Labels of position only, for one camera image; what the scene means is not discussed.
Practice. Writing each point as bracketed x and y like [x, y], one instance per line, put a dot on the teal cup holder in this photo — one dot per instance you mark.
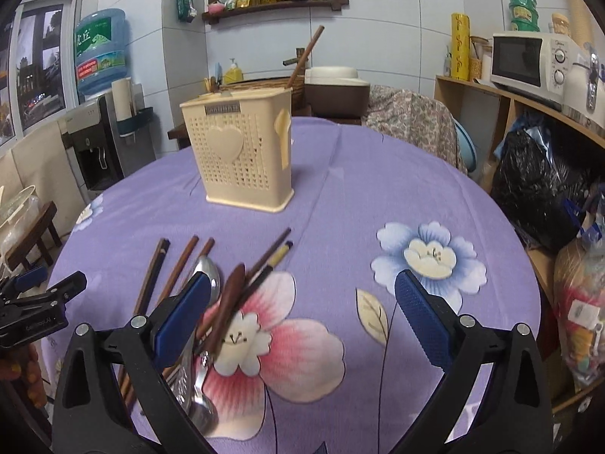
[139, 120]

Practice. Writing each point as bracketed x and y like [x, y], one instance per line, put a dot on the colourful plastic bag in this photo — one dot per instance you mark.
[581, 302]

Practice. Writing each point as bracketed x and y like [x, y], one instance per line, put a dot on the white paper cup tube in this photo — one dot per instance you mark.
[122, 99]

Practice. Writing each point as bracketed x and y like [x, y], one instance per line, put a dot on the blue water bottle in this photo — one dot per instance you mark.
[101, 52]

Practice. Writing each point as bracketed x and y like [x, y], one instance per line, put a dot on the dark wooden stool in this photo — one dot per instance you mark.
[35, 236]

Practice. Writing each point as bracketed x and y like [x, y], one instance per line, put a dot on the brown wooden spoon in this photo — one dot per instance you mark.
[229, 293]

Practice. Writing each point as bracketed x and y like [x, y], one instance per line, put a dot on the green hanging packet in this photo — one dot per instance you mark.
[185, 4]

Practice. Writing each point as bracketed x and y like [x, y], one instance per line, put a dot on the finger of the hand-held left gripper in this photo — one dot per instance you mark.
[30, 276]
[68, 286]

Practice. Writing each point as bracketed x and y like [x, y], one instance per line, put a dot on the beige jar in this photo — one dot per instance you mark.
[561, 26]

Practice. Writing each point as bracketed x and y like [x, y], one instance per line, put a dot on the woven wash basin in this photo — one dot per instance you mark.
[298, 97]

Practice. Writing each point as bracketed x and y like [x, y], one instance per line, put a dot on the cream plastic utensil holder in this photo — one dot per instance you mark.
[236, 161]

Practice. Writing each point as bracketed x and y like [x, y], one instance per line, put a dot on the bronze faucet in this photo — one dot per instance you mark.
[298, 59]

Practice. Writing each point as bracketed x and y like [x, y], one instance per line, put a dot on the light wooden shelf unit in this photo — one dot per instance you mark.
[472, 104]

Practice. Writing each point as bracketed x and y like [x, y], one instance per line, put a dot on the wicker container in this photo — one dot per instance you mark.
[479, 64]

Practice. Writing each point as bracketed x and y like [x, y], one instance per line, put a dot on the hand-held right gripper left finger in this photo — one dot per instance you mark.
[182, 314]

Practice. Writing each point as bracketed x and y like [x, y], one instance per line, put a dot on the purple floral tablecloth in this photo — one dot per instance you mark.
[354, 189]

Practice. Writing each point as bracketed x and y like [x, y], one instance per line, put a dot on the floral cloth cover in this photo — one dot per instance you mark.
[411, 118]

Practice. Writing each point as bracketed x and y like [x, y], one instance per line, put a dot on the blue plastic basin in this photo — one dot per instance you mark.
[468, 146]

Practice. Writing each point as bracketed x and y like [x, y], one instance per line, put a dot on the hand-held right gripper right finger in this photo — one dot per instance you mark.
[420, 317]

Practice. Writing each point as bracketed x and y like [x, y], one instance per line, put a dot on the grey water dispenser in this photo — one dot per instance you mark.
[94, 151]

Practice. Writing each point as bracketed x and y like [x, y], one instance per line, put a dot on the brown wooden chopstick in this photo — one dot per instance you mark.
[179, 267]
[307, 54]
[201, 255]
[152, 276]

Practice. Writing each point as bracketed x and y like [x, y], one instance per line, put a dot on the dark chopstick cream band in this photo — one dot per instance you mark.
[279, 255]

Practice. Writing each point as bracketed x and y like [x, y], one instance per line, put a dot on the cream rolled mat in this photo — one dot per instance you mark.
[580, 19]

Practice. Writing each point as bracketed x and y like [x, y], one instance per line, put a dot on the white microwave oven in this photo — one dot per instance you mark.
[520, 61]

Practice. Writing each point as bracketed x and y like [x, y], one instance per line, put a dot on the yellow soap dispenser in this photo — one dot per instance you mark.
[233, 74]

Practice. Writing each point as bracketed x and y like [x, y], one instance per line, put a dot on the small clear bottle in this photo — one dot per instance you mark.
[447, 64]

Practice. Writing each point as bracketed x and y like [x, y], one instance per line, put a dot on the pink bowl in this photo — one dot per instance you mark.
[216, 8]

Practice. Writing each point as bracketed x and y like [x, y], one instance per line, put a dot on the person's left hand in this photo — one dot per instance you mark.
[28, 373]

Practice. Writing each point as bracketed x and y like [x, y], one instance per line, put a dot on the black plastic bag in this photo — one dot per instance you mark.
[539, 184]

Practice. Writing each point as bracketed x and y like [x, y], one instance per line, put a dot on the yellow tube box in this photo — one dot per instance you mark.
[460, 47]

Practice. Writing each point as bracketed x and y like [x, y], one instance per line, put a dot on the dark wooden vanity table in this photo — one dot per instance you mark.
[179, 135]

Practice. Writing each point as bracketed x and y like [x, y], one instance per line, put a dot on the dark brown chopstick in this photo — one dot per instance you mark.
[272, 248]

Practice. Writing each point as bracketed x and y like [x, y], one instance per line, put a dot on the metal spoon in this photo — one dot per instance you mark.
[206, 274]
[203, 411]

